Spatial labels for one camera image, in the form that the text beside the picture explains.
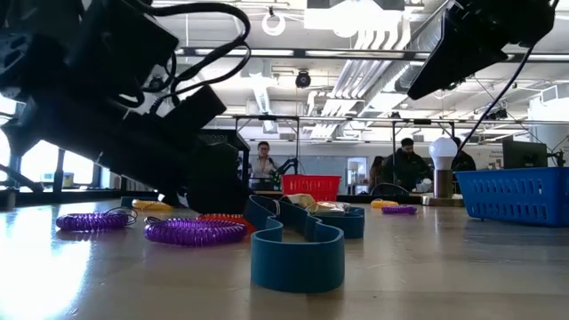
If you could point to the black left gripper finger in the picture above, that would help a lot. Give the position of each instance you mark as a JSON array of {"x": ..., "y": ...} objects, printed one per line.
[{"x": 218, "y": 182}]

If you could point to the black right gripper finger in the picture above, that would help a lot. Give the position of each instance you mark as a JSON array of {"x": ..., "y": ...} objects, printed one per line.
[{"x": 449, "y": 58}]

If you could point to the purple coil wristband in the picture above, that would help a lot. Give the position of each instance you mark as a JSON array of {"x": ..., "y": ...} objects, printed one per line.
[
  {"x": 398, "y": 210},
  {"x": 89, "y": 222},
  {"x": 195, "y": 232}
]

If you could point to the yellow coil wristband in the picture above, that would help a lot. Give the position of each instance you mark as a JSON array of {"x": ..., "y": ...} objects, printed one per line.
[
  {"x": 383, "y": 204},
  {"x": 151, "y": 205}
]

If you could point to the clear plastic packet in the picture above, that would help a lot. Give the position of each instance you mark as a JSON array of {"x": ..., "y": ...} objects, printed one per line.
[{"x": 331, "y": 207}]

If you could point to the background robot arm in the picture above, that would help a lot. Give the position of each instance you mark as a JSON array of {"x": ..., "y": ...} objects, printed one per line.
[{"x": 288, "y": 165}]

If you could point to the orange coil wristband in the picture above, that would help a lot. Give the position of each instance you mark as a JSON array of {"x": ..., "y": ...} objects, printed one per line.
[{"x": 222, "y": 218}]

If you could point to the person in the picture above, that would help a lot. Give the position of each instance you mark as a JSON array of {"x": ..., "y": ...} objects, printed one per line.
[
  {"x": 406, "y": 169},
  {"x": 263, "y": 169},
  {"x": 464, "y": 162},
  {"x": 376, "y": 173}
]

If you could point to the red plastic basket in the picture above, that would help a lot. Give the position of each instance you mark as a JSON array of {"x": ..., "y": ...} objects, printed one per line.
[{"x": 311, "y": 186}]

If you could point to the white bulb table lamp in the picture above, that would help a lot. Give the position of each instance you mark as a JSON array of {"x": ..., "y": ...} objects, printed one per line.
[{"x": 443, "y": 153}]

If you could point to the black computer monitor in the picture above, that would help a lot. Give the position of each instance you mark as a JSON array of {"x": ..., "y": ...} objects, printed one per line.
[{"x": 524, "y": 155}]

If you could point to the black ceiling spotlight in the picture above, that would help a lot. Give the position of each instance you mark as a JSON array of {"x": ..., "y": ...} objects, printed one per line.
[{"x": 303, "y": 79}]

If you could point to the overhead light bar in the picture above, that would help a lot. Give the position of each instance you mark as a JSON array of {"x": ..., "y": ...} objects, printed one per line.
[{"x": 275, "y": 52}]

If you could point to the black chair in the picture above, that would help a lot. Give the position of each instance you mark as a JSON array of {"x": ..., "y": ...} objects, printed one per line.
[{"x": 389, "y": 189}]

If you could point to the blue plastic basket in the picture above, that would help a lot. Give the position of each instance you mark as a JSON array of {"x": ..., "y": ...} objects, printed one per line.
[{"x": 515, "y": 195}]

